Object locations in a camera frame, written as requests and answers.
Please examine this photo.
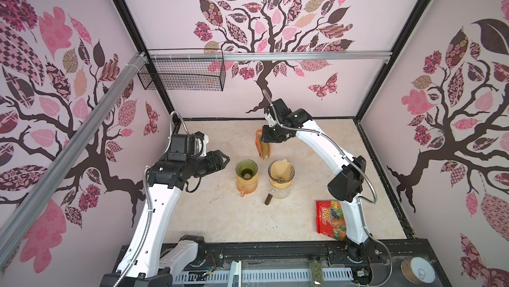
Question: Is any brown paper coffee filter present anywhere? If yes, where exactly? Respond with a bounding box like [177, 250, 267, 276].
[269, 159, 294, 183]

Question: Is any clear glass dripper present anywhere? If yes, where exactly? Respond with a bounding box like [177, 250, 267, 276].
[268, 159, 295, 189]

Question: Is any green glass dripper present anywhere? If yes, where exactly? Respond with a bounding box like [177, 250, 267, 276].
[235, 159, 258, 176]

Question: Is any wooden ring dripper holder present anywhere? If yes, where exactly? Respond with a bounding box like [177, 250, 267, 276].
[269, 179, 292, 190]

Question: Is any orange glass pitcher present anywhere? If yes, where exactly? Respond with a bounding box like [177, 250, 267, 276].
[236, 182, 258, 197]

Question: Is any wooden ring dripper stand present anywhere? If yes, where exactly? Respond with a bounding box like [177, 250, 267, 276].
[237, 174, 258, 186]

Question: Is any clear glass server jug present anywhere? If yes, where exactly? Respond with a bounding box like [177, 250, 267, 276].
[264, 187, 290, 206]

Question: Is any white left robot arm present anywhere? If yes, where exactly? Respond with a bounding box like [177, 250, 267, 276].
[100, 131, 229, 286]

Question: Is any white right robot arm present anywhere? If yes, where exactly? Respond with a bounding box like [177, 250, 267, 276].
[261, 98, 368, 245]

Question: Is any orange coffee filter box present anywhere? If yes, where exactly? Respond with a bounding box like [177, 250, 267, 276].
[255, 129, 271, 160]

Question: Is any red candy bag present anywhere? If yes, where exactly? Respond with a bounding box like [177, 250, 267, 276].
[315, 200, 347, 241]

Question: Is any small jar of granules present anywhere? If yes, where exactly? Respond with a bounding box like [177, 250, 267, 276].
[308, 258, 323, 286]

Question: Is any round white brown device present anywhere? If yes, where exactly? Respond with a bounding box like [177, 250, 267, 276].
[400, 257, 436, 284]

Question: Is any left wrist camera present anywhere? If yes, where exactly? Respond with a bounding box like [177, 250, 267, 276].
[196, 132, 209, 157]

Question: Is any black wire basket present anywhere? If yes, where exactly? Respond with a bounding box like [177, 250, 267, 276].
[138, 48, 226, 92]

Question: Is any aluminium rail back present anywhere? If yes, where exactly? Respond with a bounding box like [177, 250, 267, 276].
[149, 51, 392, 62]

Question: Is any aluminium rail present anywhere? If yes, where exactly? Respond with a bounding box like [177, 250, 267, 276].
[0, 52, 148, 264]
[149, 51, 392, 62]

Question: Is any white slotted cable duct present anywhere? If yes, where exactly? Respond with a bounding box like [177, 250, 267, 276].
[173, 268, 353, 286]

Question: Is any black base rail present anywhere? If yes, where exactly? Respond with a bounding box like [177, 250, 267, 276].
[107, 238, 450, 287]

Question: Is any aluminium rail left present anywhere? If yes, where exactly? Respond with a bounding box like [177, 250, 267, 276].
[0, 52, 148, 264]

